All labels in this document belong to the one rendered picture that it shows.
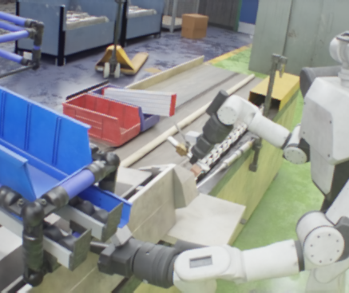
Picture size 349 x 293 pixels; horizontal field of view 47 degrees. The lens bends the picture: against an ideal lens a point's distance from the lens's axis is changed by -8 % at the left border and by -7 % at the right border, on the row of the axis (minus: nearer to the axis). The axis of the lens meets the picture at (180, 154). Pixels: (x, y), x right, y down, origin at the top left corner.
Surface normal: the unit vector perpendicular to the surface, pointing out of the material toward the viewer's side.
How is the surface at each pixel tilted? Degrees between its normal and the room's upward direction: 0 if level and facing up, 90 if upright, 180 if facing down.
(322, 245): 73
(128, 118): 88
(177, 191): 90
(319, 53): 90
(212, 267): 31
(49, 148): 88
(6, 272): 80
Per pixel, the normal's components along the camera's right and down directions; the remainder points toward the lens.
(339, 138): -0.65, 0.23
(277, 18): -0.43, 0.35
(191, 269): -0.24, -0.63
